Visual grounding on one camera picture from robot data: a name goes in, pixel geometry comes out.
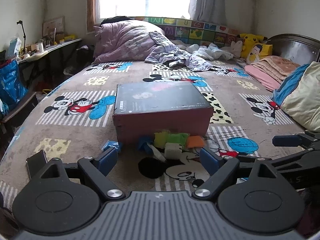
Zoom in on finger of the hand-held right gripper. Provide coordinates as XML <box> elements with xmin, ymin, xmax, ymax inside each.
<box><xmin>272</xmin><ymin>130</ymin><xmax>320</xmax><ymax>149</ymax></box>
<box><xmin>271</xmin><ymin>149</ymin><xmax>320</xmax><ymax>174</ymax></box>

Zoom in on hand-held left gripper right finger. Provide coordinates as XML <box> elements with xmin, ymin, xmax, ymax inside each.
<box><xmin>193</xmin><ymin>148</ymin><xmax>278</xmax><ymax>201</ymax></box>

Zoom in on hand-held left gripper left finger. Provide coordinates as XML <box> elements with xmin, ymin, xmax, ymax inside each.
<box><xmin>39</xmin><ymin>147</ymin><xmax>126</xmax><ymax>201</ymax></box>

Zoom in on blue packet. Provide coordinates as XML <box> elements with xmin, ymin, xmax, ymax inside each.
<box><xmin>100</xmin><ymin>140</ymin><xmax>123</xmax><ymax>154</ymax></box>
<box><xmin>137</xmin><ymin>136</ymin><xmax>154</xmax><ymax>154</ymax></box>

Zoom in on orange sponge block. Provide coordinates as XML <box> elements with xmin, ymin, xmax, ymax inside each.
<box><xmin>186</xmin><ymin>136</ymin><xmax>207</xmax><ymax>148</ymax></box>

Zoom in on bright green packet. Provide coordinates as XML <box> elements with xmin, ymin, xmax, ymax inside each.
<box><xmin>171</xmin><ymin>132</ymin><xmax>190</xmax><ymax>147</ymax></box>

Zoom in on white charger plug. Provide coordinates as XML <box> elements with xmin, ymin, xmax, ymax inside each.
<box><xmin>164</xmin><ymin>142</ymin><xmax>184</xmax><ymax>160</ymax></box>

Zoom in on white packet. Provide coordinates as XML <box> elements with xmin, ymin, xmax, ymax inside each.
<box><xmin>147</xmin><ymin>144</ymin><xmax>167</xmax><ymax>162</ymax></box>

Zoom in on dark red cardboard box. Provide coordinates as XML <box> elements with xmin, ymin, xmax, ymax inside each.
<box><xmin>112</xmin><ymin>82</ymin><xmax>214</xmax><ymax>146</ymax></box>

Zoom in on cartoon mouse printed blanket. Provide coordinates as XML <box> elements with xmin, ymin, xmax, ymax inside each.
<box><xmin>0</xmin><ymin>61</ymin><xmax>320</xmax><ymax>205</ymax></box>

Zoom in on blue cloth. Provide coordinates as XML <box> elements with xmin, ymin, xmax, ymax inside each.
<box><xmin>272</xmin><ymin>64</ymin><xmax>310</xmax><ymax>110</ymax></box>

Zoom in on folded pink blanket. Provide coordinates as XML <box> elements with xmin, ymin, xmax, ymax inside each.
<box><xmin>244</xmin><ymin>55</ymin><xmax>300</xmax><ymax>92</ymax></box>

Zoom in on dark wooden headboard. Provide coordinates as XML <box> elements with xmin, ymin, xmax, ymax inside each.
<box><xmin>265</xmin><ymin>34</ymin><xmax>320</xmax><ymax>64</ymax></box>

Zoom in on wooden chair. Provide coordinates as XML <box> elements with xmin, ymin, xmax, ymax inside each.
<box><xmin>0</xmin><ymin>91</ymin><xmax>39</xmax><ymax>140</ymax></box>

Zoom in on yellow plush toy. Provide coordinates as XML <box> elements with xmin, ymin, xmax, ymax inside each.
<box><xmin>236</xmin><ymin>32</ymin><xmax>268</xmax><ymax>59</ymax></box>

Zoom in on white plastic bags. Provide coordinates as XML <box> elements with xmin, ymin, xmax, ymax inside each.
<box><xmin>192</xmin><ymin>42</ymin><xmax>234</xmax><ymax>60</ymax></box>

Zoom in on lavender patterned clothes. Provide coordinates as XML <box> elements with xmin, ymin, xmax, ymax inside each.
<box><xmin>144</xmin><ymin>31</ymin><xmax>213</xmax><ymax>72</ymax></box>

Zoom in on purple quilt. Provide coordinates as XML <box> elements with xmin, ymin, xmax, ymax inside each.
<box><xmin>93</xmin><ymin>20</ymin><xmax>177</xmax><ymax>64</ymax></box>

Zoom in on blue plastic bag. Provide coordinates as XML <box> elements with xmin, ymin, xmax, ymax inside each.
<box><xmin>0</xmin><ymin>60</ymin><xmax>29</xmax><ymax>110</ymax></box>

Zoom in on dark desk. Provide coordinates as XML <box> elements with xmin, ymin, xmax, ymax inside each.
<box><xmin>19</xmin><ymin>38</ymin><xmax>84</xmax><ymax>80</ymax></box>

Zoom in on yellow boxes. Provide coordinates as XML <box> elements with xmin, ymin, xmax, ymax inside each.
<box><xmin>55</xmin><ymin>34</ymin><xmax>77</xmax><ymax>43</ymax></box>

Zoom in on colourful alphabet foam mat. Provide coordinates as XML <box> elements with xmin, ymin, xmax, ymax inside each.
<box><xmin>132</xmin><ymin>16</ymin><xmax>240</xmax><ymax>48</ymax></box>

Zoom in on black cloth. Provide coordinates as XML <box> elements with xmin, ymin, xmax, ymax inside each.
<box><xmin>100</xmin><ymin>16</ymin><xmax>135</xmax><ymax>25</ymax></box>

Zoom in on cardboard board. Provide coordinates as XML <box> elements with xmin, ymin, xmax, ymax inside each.
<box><xmin>42</xmin><ymin>16</ymin><xmax>66</xmax><ymax>39</ymax></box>

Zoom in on grey curtain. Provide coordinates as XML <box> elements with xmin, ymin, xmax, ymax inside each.
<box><xmin>189</xmin><ymin>0</ymin><xmax>242</xmax><ymax>27</ymax></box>

